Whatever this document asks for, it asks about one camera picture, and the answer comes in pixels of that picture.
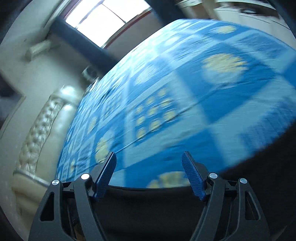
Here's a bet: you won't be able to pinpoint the black pants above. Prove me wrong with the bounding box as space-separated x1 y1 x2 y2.
90 186 204 240

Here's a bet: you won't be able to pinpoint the cream tufted leather headboard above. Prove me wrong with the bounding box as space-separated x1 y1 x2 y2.
11 85 84 215

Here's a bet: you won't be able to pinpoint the blue patterned bed sheet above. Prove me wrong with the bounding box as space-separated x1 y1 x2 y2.
56 19 295 188

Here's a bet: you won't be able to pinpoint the small white fan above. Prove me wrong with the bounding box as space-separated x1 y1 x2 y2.
82 66 98 82

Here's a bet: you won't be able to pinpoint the dark blue curtain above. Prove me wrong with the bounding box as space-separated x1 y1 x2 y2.
50 17 119 74

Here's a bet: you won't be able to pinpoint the bright window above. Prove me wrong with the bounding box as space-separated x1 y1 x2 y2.
66 0 151 47

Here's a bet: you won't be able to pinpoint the white cabinet furniture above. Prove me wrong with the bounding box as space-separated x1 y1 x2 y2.
178 0 292 35

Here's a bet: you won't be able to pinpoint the white wall air conditioner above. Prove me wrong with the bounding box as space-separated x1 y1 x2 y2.
25 40 52 61

